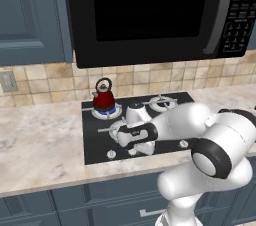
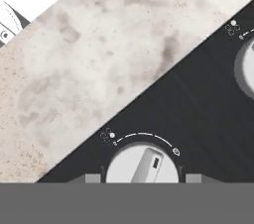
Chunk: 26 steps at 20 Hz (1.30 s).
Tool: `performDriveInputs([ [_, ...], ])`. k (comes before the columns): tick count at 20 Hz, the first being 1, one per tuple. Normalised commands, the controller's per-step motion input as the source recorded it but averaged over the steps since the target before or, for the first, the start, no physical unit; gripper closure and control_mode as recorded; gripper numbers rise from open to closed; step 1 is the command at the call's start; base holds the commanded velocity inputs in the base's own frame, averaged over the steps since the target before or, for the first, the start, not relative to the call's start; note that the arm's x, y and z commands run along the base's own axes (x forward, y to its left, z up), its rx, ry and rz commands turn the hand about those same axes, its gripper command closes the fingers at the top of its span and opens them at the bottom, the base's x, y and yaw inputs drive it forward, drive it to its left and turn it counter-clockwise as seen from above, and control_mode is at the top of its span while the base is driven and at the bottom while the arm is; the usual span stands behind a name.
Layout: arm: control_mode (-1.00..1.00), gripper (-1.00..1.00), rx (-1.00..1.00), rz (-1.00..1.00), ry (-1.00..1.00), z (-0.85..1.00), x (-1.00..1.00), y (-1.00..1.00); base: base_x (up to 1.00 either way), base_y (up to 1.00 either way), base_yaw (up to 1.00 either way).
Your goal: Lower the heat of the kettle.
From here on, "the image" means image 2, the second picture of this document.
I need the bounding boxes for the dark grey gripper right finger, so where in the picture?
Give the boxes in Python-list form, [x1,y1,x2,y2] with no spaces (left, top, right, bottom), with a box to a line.
[178,165,220,184]

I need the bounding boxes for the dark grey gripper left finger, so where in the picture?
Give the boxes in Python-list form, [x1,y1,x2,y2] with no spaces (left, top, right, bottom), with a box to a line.
[67,165,107,184]

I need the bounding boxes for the white hob knob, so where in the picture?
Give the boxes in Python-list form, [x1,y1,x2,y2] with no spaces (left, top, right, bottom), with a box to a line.
[233,37,254,101]
[104,144,181,184]

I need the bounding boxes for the black hob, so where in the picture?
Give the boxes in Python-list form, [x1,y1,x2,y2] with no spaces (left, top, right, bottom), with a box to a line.
[36,0,254,184]

